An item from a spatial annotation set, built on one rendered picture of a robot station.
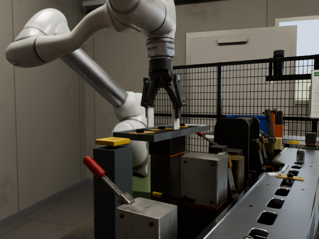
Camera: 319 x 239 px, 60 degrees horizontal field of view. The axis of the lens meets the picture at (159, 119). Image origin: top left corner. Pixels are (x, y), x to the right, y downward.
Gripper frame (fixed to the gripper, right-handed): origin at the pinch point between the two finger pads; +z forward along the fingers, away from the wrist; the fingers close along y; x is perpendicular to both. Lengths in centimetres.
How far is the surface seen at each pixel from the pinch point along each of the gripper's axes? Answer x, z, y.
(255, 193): 3.3, 19.0, 29.0
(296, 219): -8.2, 18.8, 42.0
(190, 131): 2.9, 3.0, 8.5
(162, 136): -13.8, 2.3, 10.6
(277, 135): 99, 16, 7
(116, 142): -27.7, 1.8, 8.5
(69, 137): 144, 42, -283
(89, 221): 4, 48, -48
